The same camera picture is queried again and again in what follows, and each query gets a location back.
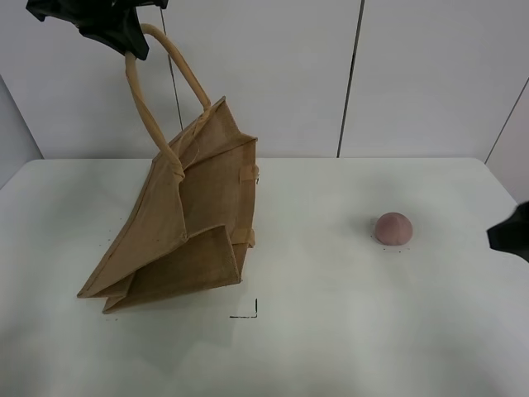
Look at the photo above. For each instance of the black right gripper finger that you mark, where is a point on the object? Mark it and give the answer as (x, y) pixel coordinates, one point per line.
(512, 235)

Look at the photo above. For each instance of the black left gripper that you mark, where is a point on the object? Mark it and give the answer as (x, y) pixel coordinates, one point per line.
(112, 23)

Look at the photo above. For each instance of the brown linen tote bag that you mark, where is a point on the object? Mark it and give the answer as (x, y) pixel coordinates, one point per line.
(192, 222)

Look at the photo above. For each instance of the pink peach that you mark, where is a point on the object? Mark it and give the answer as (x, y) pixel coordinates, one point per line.
(393, 229)

